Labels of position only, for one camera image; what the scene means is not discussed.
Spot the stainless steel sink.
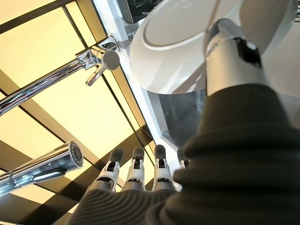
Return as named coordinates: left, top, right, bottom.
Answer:
left=140, top=89, right=208, bottom=150

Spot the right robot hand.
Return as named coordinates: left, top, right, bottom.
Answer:
left=67, top=20, right=300, bottom=225

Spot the chrome gooseneck faucet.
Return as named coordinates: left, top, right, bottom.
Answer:
left=0, top=34, right=120, bottom=197

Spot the black dish rack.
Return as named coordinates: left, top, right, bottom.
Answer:
left=126, top=0, right=162, bottom=24

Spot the cream ceramic plate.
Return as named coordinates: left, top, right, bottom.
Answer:
left=128, top=0, right=300, bottom=94

